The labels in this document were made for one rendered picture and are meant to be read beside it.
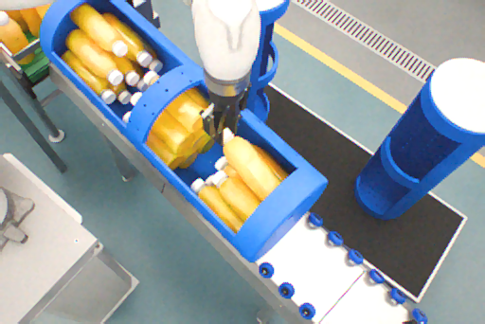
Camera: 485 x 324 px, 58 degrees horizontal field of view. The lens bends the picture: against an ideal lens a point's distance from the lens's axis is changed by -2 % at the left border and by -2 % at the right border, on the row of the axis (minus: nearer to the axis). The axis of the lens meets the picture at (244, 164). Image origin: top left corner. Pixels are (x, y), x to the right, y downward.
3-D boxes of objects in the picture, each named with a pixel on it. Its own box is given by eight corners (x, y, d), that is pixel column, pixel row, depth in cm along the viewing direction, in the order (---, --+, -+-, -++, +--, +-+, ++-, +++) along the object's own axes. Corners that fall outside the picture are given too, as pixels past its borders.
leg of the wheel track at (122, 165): (127, 184, 229) (97, 124, 172) (120, 176, 231) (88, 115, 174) (135, 176, 231) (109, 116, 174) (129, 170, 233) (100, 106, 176)
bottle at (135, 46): (90, 26, 130) (130, 63, 125) (105, 8, 129) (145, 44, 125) (103, 34, 137) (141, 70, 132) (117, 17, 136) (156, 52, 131)
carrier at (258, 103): (217, 138, 226) (272, 132, 229) (216, 16, 146) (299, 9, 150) (210, 91, 238) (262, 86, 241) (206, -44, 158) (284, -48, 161)
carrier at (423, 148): (372, 155, 227) (342, 195, 217) (453, 45, 147) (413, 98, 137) (420, 189, 220) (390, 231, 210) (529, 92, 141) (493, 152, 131)
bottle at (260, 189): (284, 191, 104) (233, 131, 103) (261, 208, 106) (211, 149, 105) (287, 183, 110) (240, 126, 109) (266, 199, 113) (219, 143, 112)
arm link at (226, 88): (262, 62, 80) (260, 81, 86) (227, 32, 83) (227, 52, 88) (226, 90, 78) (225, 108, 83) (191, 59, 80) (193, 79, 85)
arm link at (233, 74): (262, 80, 79) (246, 23, 84) (273, 18, 65) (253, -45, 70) (203, 88, 77) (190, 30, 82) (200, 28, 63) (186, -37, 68)
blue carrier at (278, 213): (244, 276, 118) (260, 243, 93) (52, 78, 141) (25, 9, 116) (313, 208, 130) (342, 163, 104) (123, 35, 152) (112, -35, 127)
